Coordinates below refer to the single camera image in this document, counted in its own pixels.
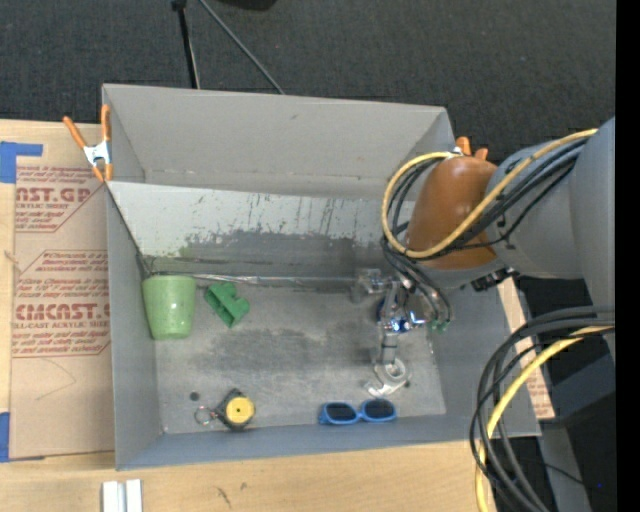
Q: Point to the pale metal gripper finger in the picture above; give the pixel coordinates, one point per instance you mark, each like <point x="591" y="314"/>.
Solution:
<point x="396" y="371"/>
<point x="378" y="388"/>

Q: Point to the blue sunglasses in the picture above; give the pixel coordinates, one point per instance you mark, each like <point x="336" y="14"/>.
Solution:
<point x="340" y="413"/>

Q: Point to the clear long thin rod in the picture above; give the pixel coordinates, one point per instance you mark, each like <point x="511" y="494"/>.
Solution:
<point x="369" y="281"/>

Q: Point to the grey metal bin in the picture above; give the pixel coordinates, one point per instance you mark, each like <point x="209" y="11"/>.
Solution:
<point x="300" y="345"/>

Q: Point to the yellow and black tape measure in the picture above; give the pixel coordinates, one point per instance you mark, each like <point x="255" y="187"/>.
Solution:
<point x="239" y="410"/>

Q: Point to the dark green toy block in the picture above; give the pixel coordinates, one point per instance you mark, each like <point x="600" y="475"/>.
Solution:
<point x="227" y="302"/>

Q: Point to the light green cup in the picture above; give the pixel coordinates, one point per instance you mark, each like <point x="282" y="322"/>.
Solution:
<point x="169" y="310"/>

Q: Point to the brown cardboard board red print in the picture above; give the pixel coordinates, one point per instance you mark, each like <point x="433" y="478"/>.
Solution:
<point x="60" y="380"/>

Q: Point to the black cylinder on white bracket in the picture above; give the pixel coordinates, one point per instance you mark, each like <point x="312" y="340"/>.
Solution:
<point x="486" y="282"/>

